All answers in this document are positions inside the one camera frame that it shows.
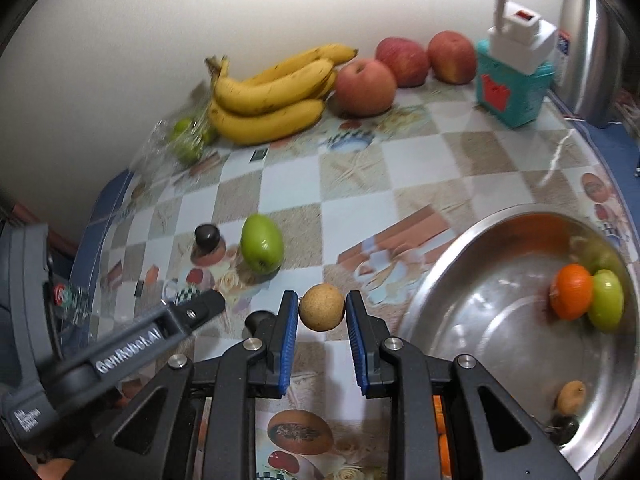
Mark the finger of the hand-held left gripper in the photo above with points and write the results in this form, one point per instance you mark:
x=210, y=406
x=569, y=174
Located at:
x=200, y=307

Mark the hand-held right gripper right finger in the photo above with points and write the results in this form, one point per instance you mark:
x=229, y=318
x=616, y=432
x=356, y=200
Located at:
x=356, y=340

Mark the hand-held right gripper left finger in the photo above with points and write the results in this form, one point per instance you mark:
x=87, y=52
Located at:
x=287, y=340

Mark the brown longan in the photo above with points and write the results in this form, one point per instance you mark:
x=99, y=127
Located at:
x=322, y=307

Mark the metal bowl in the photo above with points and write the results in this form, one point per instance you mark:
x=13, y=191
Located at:
x=490, y=310

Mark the orange with stem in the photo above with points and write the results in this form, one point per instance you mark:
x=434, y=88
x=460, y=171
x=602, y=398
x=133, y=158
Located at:
x=572, y=292

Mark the small green fruit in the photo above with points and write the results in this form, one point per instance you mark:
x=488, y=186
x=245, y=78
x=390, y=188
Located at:
x=607, y=300

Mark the dark plum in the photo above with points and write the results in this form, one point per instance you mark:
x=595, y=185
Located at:
x=257, y=321
x=206, y=236

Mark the large green apple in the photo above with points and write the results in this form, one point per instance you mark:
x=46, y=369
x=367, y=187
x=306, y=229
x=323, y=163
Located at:
x=261, y=244

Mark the green fruit in packaging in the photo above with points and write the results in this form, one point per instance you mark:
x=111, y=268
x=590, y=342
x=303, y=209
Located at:
x=182, y=128
x=189, y=152

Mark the clear plastic container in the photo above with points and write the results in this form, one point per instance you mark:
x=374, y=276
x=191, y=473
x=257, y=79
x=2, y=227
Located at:
x=160, y=145

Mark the printed tablecloth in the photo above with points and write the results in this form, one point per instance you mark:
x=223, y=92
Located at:
x=400, y=170

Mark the yellow banana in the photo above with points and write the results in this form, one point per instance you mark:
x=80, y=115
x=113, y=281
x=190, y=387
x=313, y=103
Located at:
x=270, y=87
x=312, y=57
x=265, y=122
x=331, y=85

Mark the red apple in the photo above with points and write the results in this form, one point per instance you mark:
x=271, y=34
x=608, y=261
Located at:
x=365, y=85
x=402, y=60
x=451, y=56

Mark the teal power strip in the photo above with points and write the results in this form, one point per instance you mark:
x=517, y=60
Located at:
x=510, y=97

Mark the white plug adapter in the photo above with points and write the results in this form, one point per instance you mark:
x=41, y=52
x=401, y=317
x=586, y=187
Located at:
x=522, y=35

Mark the metal kettle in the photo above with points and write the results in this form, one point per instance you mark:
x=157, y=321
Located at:
x=592, y=55

